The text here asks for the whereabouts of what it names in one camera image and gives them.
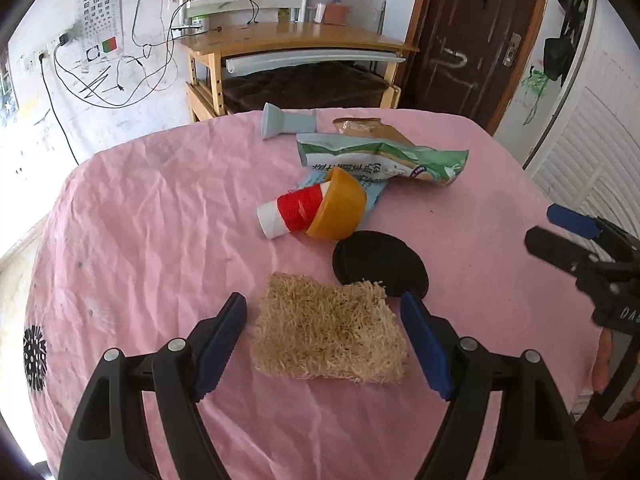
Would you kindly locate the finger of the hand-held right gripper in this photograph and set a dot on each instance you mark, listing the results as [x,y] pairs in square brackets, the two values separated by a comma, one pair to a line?
[555,247]
[570,220]

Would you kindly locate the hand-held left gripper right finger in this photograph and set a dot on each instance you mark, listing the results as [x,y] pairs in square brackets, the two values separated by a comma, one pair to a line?
[425,345]

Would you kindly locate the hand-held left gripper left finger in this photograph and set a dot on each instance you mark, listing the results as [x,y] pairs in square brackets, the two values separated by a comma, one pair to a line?
[220,345]

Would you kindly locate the tan loofah sponge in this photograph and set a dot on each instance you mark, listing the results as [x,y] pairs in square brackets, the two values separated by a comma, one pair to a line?
[325,330]

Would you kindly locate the brown paper packet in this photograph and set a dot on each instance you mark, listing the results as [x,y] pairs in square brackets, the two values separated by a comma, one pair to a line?
[370,127]

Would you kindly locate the grey plastic funnel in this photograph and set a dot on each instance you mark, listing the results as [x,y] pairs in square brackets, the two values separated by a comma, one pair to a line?
[290,121]

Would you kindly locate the person's right hand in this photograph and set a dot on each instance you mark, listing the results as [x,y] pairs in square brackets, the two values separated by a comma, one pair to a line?
[602,360]

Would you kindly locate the white louvered door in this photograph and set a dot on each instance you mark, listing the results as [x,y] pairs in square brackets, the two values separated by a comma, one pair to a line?
[580,150]

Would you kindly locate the black round pad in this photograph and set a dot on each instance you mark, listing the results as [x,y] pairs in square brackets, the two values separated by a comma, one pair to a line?
[375,260]

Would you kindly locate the pink tablecloth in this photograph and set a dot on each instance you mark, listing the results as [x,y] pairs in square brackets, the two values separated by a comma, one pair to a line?
[150,235]

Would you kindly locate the red white thread spool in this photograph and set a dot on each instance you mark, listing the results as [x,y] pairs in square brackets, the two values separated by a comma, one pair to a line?
[295,207]

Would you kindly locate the orange plastic bowl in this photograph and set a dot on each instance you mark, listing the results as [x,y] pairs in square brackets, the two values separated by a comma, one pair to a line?
[340,210]

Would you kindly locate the light blue wrapper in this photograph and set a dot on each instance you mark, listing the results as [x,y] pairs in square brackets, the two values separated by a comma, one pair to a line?
[374,192]

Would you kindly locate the black hanging bags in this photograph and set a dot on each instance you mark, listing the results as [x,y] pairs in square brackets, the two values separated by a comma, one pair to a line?
[557,55]

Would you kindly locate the green white snack bag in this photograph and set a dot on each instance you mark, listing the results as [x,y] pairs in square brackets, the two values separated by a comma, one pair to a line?
[350,152]

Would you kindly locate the brown door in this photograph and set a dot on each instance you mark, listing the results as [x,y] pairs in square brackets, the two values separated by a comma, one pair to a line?
[460,20]

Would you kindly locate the dark leather bench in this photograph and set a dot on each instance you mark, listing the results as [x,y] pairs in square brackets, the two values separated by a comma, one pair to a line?
[300,85]

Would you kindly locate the grey desk tray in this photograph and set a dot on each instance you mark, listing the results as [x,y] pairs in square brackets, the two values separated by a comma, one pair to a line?
[300,58]

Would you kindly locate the pink box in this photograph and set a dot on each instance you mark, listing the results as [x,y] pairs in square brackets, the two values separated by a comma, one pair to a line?
[336,14]

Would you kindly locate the wooden desk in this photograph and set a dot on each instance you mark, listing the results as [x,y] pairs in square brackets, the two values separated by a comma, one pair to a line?
[300,35]

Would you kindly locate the green white jar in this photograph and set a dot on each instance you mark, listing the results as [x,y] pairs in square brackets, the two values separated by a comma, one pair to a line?
[201,21]

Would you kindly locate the white socket with plug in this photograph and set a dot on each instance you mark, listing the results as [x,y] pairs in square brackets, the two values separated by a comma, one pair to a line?
[41,56]

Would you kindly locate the white socket with charger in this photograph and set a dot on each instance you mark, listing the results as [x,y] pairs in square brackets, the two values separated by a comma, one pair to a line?
[63,39]

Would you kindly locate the eye chart poster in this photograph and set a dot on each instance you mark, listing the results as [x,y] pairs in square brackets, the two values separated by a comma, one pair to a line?
[97,0]

